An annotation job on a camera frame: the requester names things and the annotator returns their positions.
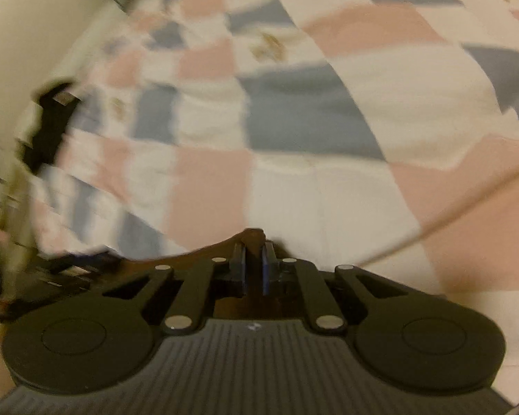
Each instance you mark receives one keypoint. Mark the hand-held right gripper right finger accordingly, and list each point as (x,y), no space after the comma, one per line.
(266,270)

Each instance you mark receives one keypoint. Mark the brown garment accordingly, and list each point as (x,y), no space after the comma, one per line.
(253,237)

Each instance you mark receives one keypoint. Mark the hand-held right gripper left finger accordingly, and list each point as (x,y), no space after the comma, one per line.
(241,268)

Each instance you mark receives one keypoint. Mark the checkered pink grey white blanket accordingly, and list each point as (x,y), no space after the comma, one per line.
(320,147)

